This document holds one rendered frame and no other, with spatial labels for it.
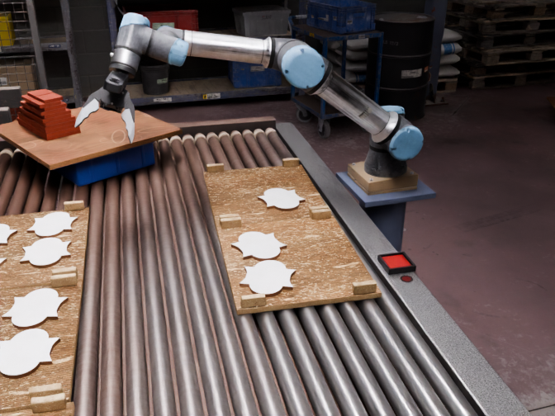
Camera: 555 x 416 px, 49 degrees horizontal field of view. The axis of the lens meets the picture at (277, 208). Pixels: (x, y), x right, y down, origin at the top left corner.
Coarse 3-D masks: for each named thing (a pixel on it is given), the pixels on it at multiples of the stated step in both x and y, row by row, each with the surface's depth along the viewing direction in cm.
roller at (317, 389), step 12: (216, 144) 238; (216, 156) 229; (228, 168) 217; (276, 312) 143; (288, 312) 140; (288, 324) 136; (300, 324) 137; (288, 336) 134; (300, 336) 132; (300, 348) 128; (300, 360) 126; (312, 360) 125; (300, 372) 125; (312, 372) 122; (312, 384) 119; (324, 384) 119; (312, 396) 117; (324, 396) 116; (324, 408) 113; (336, 408) 114
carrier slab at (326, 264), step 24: (288, 240) 167; (312, 240) 167; (336, 240) 167; (240, 264) 155; (288, 264) 155; (312, 264) 155; (336, 264) 155; (360, 264) 155; (240, 288) 146; (312, 288) 146; (336, 288) 146; (240, 312) 138
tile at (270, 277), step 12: (264, 264) 153; (276, 264) 153; (252, 276) 149; (264, 276) 149; (276, 276) 149; (288, 276) 149; (252, 288) 144; (264, 288) 144; (276, 288) 144; (288, 288) 145
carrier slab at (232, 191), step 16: (208, 176) 206; (224, 176) 206; (240, 176) 206; (256, 176) 206; (272, 176) 206; (288, 176) 206; (304, 176) 206; (208, 192) 195; (224, 192) 195; (240, 192) 195; (256, 192) 195; (304, 192) 195; (224, 208) 184; (240, 208) 184; (256, 208) 184; (304, 208) 184
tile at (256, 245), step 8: (248, 232) 169; (256, 232) 169; (240, 240) 164; (248, 240) 164; (256, 240) 164; (264, 240) 164; (272, 240) 164; (240, 248) 160; (248, 248) 160; (256, 248) 160; (264, 248) 160; (272, 248) 160; (280, 248) 162; (248, 256) 158; (256, 256) 157; (264, 256) 157; (272, 256) 157
